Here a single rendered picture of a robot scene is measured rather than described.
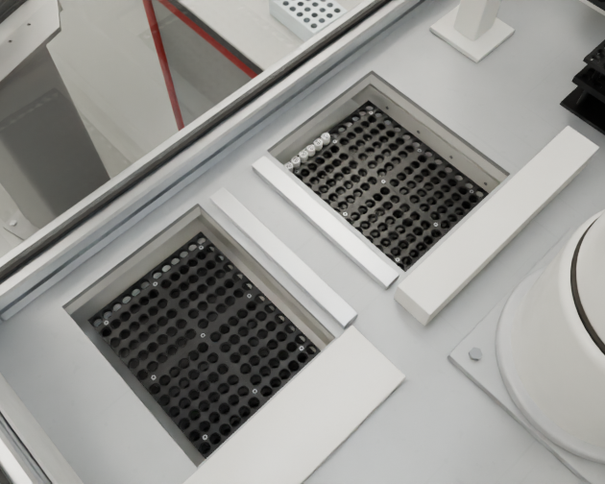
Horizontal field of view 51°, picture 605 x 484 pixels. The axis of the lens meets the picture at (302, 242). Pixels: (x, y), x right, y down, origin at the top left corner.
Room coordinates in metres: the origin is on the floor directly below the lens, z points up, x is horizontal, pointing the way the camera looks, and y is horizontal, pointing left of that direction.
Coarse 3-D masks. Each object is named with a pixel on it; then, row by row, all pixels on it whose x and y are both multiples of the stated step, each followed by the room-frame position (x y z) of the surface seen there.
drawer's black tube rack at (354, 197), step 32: (352, 128) 0.56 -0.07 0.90; (384, 128) 0.58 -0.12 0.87; (352, 160) 0.51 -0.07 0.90; (384, 160) 0.51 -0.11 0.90; (416, 160) 0.51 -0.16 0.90; (320, 192) 0.45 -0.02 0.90; (352, 192) 0.45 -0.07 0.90; (384, 192) 0.47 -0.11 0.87; (416, 192) 0.45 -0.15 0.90; (448, 192) 0.45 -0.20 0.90; (352, 224) 0.41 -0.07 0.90; (384, 224) 0.41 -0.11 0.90; (416, 224) 0.41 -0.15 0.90; (448, 224) 0.41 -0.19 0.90; (416, 256) 0.37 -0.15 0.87
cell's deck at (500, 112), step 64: (448, 0) 0.77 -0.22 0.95; (512, 0) 0.77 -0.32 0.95; (576, 0) 0.77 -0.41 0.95; (384, 64) 0.64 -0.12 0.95; (448, 64) 0.64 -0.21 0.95; (512, 64) 0.64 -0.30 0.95; (576, 64) 0.64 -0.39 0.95; (448, 128) 0.53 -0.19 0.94; (512, 128) 0.53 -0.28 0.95; (576, 128) 0.53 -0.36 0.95; (192, 192) 0.43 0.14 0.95; (256, 192) 0.43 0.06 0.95; (576, 192) 0.43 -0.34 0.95; (128, 256) 0.34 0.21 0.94; (256, 256) 0.34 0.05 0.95; (320, 256) 0.34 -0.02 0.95; (384, 256) 0.34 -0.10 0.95; (512, 256) 0.34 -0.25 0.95; (64, 320) 0.26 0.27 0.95; (320, 320) 0.26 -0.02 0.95; (384, 320) 0.26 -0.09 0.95; (448, 320) 0.26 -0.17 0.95; (64, 384) 0.18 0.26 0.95; (448, 384) 0.18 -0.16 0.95; (64, 448) 0.12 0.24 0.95; (128, 448) 0.12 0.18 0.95; (384, 448) 0.12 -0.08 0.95; (448, 448) 0.12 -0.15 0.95; (512, 448) 0.12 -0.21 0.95
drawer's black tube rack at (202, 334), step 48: (192, 288) 0.31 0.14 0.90; (240, 288) 0.31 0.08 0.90; (144, 336) 0.26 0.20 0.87; (192, 336) 0.26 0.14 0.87; (240, 336) 0.25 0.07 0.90; (288, 336) 0.25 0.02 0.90; (144, 384) 0.19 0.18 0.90; (192, 384) 0.19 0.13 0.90; (240, 384) 0.19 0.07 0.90; (192, 432) 0.14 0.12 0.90
